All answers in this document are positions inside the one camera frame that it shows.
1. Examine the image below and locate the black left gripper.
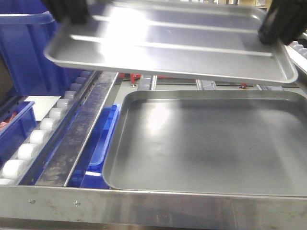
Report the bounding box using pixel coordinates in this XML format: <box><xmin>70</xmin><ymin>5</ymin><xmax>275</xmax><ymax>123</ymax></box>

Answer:
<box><xmin>44</xmin><ymin>0</ymin><xmax>89</xmax><ymax>24</ymax></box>

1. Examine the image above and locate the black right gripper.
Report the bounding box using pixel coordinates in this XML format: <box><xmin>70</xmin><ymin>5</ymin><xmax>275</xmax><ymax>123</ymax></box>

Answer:
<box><xmin>258</xmin><ymin>0</ymin><xmax>307</xmax><ymax>45</ymax></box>

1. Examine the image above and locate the silver metal tray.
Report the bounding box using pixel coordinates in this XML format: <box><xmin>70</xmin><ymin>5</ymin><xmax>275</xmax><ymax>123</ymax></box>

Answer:
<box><xmin>45</xmin><ymin>0</ymin><xmax>298</xmax><ymax>86</ymax></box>

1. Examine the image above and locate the stacked silver tray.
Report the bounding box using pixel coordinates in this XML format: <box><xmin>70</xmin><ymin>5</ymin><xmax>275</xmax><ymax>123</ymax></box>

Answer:
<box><xmin>103</xmin><ymin>91</ymin><xmax>307</xmax><ymax>196</ymax></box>

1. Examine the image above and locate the large blue plastic crate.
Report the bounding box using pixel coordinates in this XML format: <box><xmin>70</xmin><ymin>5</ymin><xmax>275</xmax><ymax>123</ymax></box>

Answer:
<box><xmin>0</xmin><ymin>0</ymin><xmax>82</xmax><ymax>96</ymax></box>

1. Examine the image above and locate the small blue parts bin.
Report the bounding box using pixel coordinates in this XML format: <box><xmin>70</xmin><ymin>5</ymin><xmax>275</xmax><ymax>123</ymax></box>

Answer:
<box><xmin>0</xmin><ymin>101</ymin><xmax>37</xmax><ymax>167</ymax></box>

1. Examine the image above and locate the blue bin lower shelf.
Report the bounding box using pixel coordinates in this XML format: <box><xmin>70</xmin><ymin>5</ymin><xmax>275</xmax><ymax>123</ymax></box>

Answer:
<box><xmin>68</xmin><ymin>104</ymin><xmax>120</xmax><ymax>189</ymax></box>

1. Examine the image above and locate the steel front shelf beam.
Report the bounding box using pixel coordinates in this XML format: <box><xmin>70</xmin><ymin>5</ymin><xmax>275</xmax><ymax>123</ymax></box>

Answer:
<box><xmin>0</xmin><ymin>185</ymin><xmax>307</xmax><ymax>230</ymax></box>

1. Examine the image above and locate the steel divider rail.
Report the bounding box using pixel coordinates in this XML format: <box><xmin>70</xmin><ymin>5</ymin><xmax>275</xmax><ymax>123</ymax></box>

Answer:
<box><xmin>36</xmin><ymin>71</ymin><xmax>122</xmax><ymax>187</ymax></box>

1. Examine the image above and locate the white roller track rail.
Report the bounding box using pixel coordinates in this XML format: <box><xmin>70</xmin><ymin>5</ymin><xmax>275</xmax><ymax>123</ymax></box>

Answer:
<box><xmin>0</xmin><ymin>71</ymin><xmax>100</xmax><ymax>185</ymax></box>

